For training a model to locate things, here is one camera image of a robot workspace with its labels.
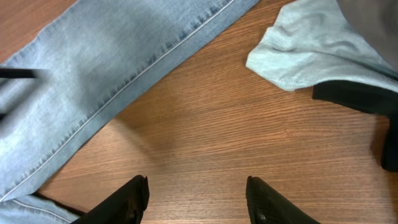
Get grey brown trousers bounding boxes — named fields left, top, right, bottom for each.
left=338, top=0, right=397, bottom=70

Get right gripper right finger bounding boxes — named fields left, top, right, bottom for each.
left=246, top=176, right=320, bottom=224

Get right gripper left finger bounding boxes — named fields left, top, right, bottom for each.
left=71, top=175, right=149, bottom=224

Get light blue denim jeans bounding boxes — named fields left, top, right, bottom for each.
left=1, top=0, right=256, bottom=223

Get black garment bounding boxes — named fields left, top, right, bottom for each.
left=312, top=80, right=397, bottom=172

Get light blue t-shirt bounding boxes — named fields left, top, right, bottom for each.
left=246, top=0, right=397, bottom=91

